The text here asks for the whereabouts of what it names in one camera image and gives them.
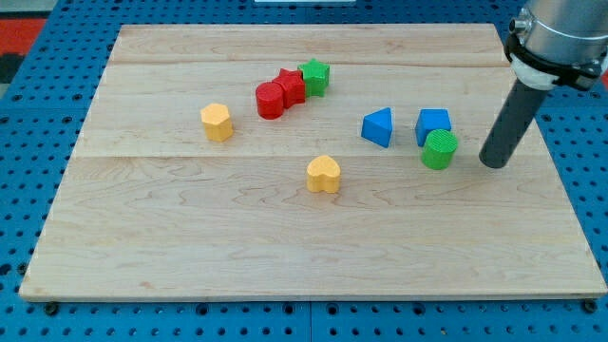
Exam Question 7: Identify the red cylinder block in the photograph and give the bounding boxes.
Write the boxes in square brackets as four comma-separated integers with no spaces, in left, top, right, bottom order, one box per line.
[256,82,284,120]

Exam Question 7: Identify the red star block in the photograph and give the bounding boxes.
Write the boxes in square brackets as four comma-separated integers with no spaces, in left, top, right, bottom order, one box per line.
[273,68,306,109]

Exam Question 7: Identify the green star block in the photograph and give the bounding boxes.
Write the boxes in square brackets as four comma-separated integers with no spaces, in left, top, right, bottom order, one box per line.
[297,58,330,97]

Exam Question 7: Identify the yellow hexagon block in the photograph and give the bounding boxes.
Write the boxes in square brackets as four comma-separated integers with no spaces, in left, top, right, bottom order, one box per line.
[200,103,234,143]

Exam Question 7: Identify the green cylinder block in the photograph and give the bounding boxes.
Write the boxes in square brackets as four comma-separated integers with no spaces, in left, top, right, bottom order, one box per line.
[421,129,459,170]

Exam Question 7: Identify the blue triangle block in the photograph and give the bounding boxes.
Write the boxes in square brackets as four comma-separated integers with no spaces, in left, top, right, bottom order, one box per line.
[361,107,393,148]

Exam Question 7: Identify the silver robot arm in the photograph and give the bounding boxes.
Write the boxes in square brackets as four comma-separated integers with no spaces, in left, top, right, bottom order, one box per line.
[479,0,607,169]

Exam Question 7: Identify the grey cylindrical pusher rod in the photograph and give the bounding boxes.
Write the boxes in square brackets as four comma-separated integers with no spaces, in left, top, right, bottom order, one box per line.
[479,79,549,168]

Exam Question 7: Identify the light wooden board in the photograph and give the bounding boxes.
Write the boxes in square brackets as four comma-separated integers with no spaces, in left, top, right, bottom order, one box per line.
[20,24,607,302]

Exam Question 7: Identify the yellow heart block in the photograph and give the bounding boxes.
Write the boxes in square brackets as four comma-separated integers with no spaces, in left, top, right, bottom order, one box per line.
[306,155,341,194]

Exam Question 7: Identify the blue cube block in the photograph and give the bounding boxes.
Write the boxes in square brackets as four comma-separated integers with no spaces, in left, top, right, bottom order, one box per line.
[414,108,452,147]

